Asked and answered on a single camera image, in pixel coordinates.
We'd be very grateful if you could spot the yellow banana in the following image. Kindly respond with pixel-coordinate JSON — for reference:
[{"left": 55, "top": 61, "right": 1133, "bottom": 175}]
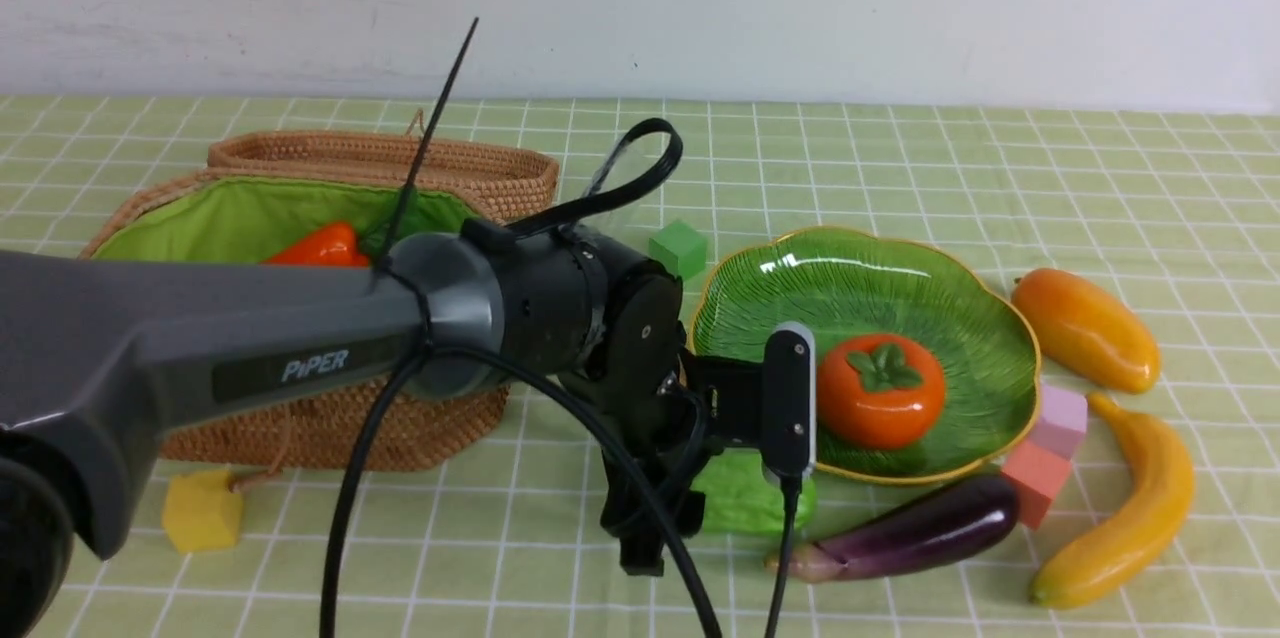
[{"left": 1028, "top": 392, "right": 1196, "bottom": 610}]

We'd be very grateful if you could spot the pink foam cube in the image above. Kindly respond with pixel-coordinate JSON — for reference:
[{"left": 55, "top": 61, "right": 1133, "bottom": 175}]
[{"left": 1028, "top": 384, "right": 1089, "bottom": 461}]

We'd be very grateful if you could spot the woven wicker basket lid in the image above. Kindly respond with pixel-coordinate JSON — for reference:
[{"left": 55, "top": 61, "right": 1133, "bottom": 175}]
[{"left": 207, "top": 129, "right": 561, "bottom": 222}]

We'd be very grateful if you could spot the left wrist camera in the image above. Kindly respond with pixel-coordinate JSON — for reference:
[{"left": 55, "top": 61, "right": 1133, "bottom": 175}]
[{"left": 758, "top": 322, "right": 817, "bottom": 489}]

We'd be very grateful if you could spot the red chili pepper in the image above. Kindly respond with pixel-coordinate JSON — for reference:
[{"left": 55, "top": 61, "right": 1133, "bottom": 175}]
[{"left": 262, "top": 222, "right": 370, "bottom": 266}]

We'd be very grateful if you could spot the orange persimmon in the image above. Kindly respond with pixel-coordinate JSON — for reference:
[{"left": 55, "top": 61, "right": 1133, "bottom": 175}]
[{"left": 815, "top": 333, "right": 947, "bottom": 451}]

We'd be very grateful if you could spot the green foam cube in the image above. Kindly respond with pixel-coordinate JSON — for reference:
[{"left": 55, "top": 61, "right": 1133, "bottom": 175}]
[{"left": 648, "top": 220, "right": 709, "bottom": 281}]

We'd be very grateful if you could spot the green leaf-shaped glass plate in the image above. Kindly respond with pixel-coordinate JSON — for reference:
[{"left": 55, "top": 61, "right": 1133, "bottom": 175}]
[{"left": 687, "top": 225, "right": 1042, "bottom": 486}]

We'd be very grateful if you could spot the orange yellow mango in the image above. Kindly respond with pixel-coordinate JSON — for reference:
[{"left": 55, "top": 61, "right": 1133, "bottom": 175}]
[{"left": 1011, "top": 266, "right": 1162, "bottom": 395}]

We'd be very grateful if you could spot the green cucumber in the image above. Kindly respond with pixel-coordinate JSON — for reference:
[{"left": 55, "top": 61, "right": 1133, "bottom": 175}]
[{"left": 692, "top": 450, "right": 786, "bottom": 537}]

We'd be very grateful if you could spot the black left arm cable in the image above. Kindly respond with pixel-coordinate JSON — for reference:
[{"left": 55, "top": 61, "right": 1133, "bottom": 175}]
[{"left": 320, "top": 15, "right": 801, "bottom": 638}]

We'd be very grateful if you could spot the salmon foam cube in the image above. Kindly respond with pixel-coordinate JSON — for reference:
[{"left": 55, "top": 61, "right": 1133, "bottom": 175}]
[{"left": 1001, "top": 439, "right": 1073, "bottom": 530}]

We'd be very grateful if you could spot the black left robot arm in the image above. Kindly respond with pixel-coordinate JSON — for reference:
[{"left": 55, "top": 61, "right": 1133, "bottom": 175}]
[{"left": 3, "top": 220, "right": 759, "bottom": 637}]

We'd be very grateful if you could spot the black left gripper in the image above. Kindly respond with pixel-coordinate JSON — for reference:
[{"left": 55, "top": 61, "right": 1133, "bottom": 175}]
[{"left": 570, "top": 354, "right": 762, "bottom": 577}]

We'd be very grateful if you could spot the purple eggplant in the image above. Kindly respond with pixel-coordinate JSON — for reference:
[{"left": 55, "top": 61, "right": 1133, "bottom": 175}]
[{"left": 765, "top": 473, "right": 1021, "bottom": 584}]

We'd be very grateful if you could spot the green checked tablecloth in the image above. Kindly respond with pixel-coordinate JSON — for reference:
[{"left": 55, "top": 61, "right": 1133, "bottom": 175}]
[{"left": 1, "top": 95, "right": 1279, "bottom": 637}]

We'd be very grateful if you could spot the yellow foam cube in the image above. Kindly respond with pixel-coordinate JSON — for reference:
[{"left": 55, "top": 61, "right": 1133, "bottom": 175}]
[{"left": 161, "top": 469, "right": 244, "bottom": 555}]

